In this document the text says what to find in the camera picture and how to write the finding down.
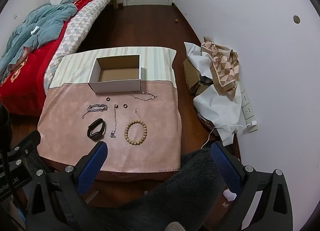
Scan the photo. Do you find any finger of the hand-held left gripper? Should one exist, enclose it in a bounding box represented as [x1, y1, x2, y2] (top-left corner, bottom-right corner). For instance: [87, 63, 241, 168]
[6, 130, 42, 164]

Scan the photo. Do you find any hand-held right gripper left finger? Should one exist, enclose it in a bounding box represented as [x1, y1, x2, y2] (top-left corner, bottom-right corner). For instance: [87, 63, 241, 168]
[26, 140, 109, 231]

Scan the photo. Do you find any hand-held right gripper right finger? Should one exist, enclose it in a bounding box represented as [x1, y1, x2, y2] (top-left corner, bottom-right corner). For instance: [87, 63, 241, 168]
[210, 141, 293, 231]

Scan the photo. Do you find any black smart band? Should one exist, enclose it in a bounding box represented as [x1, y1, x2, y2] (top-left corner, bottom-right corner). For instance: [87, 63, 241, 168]
[87, 118, 106, 142]

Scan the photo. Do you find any wooden bead bracelet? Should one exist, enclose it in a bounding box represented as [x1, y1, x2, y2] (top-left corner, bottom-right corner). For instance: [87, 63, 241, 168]
[124, 120, 148, 146]

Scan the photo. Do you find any silver chain bracelet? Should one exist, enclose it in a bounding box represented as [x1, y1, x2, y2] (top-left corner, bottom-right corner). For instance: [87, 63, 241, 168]
[81, 103, 108, 119]

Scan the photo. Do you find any white cardboard box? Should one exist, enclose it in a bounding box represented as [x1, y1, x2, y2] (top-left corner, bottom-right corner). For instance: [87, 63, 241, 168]
[89, 55, 142, 94]

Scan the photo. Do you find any silver link necklace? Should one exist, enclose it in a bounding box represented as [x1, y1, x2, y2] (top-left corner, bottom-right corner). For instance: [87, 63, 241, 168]
[129, 91, 158, 101]

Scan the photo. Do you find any crumpled white tissue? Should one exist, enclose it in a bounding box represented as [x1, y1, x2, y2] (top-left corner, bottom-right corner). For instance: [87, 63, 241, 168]
[223, 188, 237, 201]

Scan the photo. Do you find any pile of cloth and boxes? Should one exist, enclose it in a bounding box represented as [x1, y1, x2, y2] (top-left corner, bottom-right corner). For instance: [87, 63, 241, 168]
[184, 42, 247, 146]

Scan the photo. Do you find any red blanket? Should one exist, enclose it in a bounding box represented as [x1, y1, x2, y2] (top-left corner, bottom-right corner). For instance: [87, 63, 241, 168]
[0, 0, 80, 116]

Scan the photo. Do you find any dark fleece clothing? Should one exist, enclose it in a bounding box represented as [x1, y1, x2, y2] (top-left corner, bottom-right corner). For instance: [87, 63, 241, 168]
[99, 148, 248, 231]

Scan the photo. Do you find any pink striped table mat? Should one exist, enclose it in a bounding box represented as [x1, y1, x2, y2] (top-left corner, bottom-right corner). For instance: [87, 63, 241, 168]
[37, 46, 182, 173]

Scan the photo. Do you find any brown diamond pattern scarf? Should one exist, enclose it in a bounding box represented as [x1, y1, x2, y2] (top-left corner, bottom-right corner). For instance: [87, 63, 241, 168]
[201, 36, 241, 101]

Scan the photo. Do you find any brown cardboard box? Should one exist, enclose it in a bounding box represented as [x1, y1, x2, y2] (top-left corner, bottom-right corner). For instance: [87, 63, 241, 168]
[183, 57, 213, 96]

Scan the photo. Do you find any checked quilt with red blanket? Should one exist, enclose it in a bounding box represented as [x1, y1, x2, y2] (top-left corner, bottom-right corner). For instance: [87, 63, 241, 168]
[44, 0, 118, 90]

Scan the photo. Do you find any thin silver pendant necklace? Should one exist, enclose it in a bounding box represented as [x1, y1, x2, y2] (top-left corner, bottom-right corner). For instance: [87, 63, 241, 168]
[110, 104, 119, 139]

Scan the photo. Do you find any white charger with cable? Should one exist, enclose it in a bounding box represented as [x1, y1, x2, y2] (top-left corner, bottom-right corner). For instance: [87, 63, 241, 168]
[200, 120, 257, 150]

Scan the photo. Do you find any white wall socket strip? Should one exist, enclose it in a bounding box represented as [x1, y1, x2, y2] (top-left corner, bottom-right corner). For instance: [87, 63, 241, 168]
[240, 81, 258, 133]

